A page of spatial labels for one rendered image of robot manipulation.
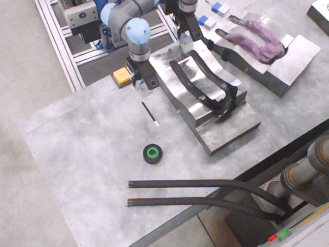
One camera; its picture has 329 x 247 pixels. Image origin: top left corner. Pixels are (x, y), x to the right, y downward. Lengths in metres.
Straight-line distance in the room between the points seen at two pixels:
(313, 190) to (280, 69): 0.57
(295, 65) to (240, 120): 0.35
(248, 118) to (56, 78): 1.58
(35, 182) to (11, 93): 0.68
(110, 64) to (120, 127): 0.94
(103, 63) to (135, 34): 1.28
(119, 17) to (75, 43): 1.35
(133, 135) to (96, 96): 0.26
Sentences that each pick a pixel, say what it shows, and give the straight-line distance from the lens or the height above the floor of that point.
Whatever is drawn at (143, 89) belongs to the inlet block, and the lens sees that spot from 1.45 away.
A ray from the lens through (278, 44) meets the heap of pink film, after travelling 1.74.
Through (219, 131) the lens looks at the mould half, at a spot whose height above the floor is 0.86.
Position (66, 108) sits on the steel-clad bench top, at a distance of 1.63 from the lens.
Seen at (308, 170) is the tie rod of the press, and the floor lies 1.17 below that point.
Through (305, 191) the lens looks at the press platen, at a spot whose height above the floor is 1.04.
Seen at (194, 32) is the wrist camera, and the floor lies 1.05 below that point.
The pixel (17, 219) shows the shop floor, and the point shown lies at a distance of 2.40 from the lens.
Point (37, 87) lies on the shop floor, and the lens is 2.69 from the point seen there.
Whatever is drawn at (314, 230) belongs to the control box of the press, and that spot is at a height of 1.47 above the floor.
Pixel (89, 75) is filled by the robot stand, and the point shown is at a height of 0.21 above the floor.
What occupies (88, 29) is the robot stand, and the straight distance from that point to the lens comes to 1.82.
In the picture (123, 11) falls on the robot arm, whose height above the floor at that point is 1.28.
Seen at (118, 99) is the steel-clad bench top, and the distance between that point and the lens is 1.62.
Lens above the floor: 2.22
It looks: 66 degrees down
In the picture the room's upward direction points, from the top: 3 degrees clockwise
